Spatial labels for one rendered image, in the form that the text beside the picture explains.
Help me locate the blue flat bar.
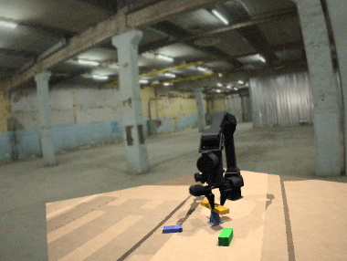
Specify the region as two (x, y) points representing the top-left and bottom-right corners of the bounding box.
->
(163, 224), (182, 234)

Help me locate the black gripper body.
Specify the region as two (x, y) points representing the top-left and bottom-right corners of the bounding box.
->
(189, 166), (242, 197)

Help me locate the green rectangular block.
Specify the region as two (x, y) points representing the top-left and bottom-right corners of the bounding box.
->
(218, 228), (234, 246)

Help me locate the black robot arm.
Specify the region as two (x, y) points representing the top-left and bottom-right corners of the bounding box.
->
(195, 111), (244, 201)

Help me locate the yellow bar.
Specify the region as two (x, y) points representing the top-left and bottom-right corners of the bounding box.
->
(201, 200), (230, 215)

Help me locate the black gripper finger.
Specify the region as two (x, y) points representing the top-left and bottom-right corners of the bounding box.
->
(205, 193), (215, 210)
(218, 188), (233, 206)

